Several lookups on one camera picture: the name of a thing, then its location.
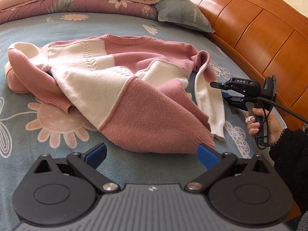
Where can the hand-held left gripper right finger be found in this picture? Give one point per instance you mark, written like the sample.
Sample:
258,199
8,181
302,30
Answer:
208,157

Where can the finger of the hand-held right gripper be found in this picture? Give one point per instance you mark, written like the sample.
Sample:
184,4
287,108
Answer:
220,85
235,101

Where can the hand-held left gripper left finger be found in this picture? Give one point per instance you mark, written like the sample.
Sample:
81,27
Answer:
96,154

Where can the pink and white knit sweater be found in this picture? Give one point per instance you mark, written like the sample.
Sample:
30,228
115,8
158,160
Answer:
120,81

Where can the person's right forearm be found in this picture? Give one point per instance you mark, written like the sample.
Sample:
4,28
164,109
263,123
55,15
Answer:
293,161

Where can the person's right hand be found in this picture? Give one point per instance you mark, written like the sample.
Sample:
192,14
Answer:
274,125

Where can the wooden bed headboard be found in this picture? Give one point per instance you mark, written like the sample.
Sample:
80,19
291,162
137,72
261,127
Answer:
259,28

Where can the grey green printed pillow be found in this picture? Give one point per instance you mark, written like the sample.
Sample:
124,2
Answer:
182,14

